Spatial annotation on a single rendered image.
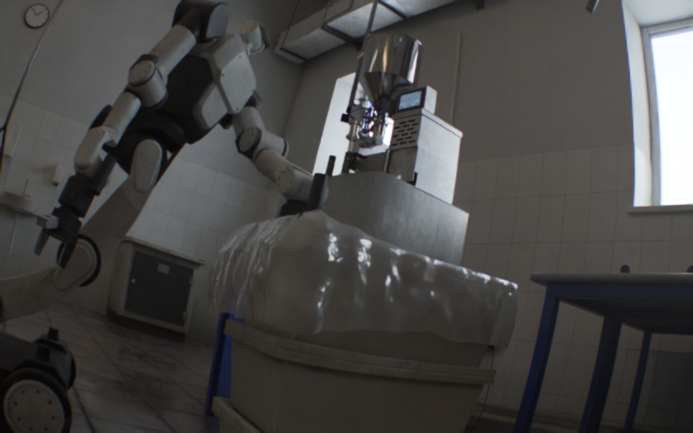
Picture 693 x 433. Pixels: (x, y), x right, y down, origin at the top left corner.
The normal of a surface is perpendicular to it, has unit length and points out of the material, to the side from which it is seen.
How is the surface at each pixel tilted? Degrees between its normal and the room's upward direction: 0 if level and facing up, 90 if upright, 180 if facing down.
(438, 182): 90
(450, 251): 90
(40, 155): 90
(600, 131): 90
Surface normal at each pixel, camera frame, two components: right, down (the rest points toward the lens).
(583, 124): -0.77, -0.28
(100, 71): 0.60, -0.03
